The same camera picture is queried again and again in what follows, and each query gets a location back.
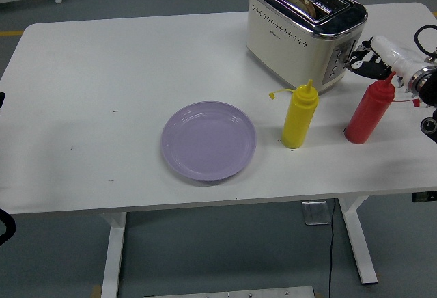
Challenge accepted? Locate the yellow squeeze bottle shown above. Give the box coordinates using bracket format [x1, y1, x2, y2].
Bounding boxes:
[268, 79, 320, 150]

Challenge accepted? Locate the black table control panel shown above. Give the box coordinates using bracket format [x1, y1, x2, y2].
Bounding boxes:
[411, 191, 437, 203]

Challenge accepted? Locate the grey metal base plate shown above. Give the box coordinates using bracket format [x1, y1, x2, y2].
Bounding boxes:
[143, 285, 317, 298]

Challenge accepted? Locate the thin black floor cable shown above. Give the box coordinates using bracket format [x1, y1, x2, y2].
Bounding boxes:
[327, 198, 337, 298]

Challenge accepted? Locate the white table leg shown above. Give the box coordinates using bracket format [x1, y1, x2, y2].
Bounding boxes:
[336, 195, 379, 285]
[99, 211, 128, 298]

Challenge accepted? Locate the red squeeze bottle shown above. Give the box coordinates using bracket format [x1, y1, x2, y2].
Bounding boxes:
[343, 70, 421, 145]

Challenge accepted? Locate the purple round plate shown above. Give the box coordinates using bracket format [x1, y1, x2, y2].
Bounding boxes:
[160, 100, 257, 183]

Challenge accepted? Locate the small silver floor box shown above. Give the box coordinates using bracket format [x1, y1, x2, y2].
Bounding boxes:
[301, 200, 334, 226]

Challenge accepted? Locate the cream and chrome toaster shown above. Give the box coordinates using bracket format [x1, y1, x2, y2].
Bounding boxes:
[246, 0, 369, 94]

